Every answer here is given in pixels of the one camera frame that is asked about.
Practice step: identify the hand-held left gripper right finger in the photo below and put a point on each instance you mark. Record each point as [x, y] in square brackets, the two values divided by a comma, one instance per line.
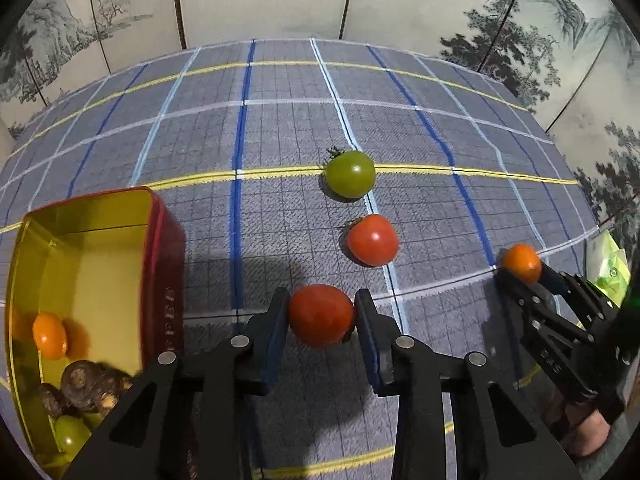
[371, 347]

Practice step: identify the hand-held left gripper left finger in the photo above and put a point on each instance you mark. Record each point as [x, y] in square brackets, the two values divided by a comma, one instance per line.
[272, 342]

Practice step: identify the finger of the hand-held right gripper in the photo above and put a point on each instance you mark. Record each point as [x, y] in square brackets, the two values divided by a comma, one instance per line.
[522, 302]
[570, 287]

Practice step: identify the orange kumquat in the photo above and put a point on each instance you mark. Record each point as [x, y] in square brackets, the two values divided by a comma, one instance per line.
[522, 263]

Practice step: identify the red tomato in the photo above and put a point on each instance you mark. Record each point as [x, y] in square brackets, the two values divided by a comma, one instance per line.
[321, 316]
[372, 241]

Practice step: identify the red and gold tin box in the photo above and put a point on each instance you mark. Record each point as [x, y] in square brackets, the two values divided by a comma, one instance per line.
[100, 260]

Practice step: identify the brown water chestnut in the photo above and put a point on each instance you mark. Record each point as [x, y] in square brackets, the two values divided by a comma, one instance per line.
[82, 382]

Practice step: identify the large green fruit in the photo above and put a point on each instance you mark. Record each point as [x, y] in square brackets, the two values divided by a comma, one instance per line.
[70, 433]

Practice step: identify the orange tomato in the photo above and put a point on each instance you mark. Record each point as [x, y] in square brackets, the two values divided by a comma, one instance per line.
[50, 336]

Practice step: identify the person's right hand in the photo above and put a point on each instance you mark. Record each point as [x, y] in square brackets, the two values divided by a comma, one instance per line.
[585, 432]

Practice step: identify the green tissue packet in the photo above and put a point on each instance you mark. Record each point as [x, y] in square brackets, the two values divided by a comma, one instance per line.
[607, 266]

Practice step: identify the green tomato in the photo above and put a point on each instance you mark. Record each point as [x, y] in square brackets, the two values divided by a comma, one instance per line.
[351, 174]

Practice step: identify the blue plaid tablecloth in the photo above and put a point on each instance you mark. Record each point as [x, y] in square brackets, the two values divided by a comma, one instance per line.
[280, 110]

